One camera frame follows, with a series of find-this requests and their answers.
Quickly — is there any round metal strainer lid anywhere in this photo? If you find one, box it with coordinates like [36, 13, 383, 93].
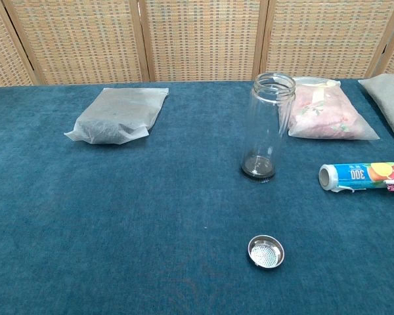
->
[248, 234, 286, 270]

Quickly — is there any clear glass bottle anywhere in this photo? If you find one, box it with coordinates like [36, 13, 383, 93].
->
[240, 72, 297, 183]

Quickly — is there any blue velvet tablecloth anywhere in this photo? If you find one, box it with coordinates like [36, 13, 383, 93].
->
[0, 77, 394, 315]

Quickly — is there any white bag with dark contents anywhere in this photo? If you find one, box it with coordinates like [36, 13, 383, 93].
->
[64, 87, 170, 146]

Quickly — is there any white bag with pink contents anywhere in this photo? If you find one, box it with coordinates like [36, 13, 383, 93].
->
[278, 77, 381, 141]

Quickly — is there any blue plastic wrap roll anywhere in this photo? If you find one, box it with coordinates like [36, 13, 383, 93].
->
[318, 160, 394, 194]

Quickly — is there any grey fabric bag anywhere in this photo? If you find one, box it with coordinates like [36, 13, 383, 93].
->
[358, 73, 394, 158]

